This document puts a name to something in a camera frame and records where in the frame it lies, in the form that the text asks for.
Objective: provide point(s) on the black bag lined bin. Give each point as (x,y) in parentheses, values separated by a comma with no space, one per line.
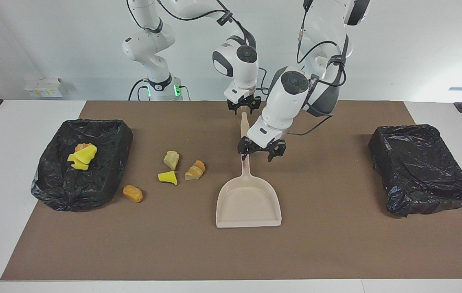
(92,191)
(418,171)

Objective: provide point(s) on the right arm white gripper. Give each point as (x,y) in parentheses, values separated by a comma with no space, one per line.
(237,93)

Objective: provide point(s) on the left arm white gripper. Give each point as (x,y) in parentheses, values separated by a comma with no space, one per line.
(265,132)

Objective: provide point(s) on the brown fried nugget toy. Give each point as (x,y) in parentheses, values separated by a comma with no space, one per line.
(133,193)

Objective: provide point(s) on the beige plastic dustpan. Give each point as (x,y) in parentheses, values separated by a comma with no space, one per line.
(249,203)

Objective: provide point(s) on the brown table mat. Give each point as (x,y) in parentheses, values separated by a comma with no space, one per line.
(336,236)

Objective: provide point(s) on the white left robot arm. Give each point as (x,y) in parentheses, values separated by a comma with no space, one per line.
(287,101)

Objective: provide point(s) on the orange striped croissant toy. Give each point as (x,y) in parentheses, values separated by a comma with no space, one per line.
(196,170)
(81,146)

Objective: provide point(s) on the pale dumpling toy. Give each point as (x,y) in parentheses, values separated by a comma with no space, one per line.
(171,159)

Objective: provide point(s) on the white wall socket box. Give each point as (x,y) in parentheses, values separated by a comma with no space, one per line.
(45,87)

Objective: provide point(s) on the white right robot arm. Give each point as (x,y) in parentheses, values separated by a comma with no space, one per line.
(149,44)

